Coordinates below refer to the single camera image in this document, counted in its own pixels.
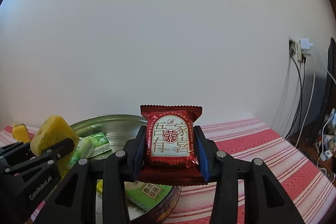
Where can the wall power socket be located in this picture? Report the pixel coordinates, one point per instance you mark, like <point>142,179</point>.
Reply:
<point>295,50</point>

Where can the worn yellow sponge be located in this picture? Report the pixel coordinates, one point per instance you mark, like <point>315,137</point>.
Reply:
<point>52,131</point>

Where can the small green tissue pack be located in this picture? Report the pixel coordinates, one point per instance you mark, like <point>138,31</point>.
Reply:
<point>90,146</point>

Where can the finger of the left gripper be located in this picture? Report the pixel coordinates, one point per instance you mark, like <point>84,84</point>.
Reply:
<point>53,153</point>
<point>15,153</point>

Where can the dark furniture at right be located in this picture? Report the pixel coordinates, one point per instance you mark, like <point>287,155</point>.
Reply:
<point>328,101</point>

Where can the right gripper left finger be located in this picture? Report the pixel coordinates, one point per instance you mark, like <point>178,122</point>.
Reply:
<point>74,199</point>

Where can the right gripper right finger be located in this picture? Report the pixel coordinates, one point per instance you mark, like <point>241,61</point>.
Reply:
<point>265,200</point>

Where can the light green tissue pack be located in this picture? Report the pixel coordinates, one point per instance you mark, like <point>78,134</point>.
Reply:
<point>146,195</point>

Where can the round butter cookie tin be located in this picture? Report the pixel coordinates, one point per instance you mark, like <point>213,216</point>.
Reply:
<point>119,129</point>

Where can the red wedding snack packet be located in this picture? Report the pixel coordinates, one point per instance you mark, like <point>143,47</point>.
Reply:
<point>170,157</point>

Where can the yellow snack packet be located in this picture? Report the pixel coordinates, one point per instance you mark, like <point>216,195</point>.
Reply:
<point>99,186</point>

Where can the red white striped tablecloth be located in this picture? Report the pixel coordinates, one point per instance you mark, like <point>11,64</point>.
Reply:
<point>30,177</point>

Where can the white usb charger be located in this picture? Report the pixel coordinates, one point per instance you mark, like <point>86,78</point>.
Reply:
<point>306,46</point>

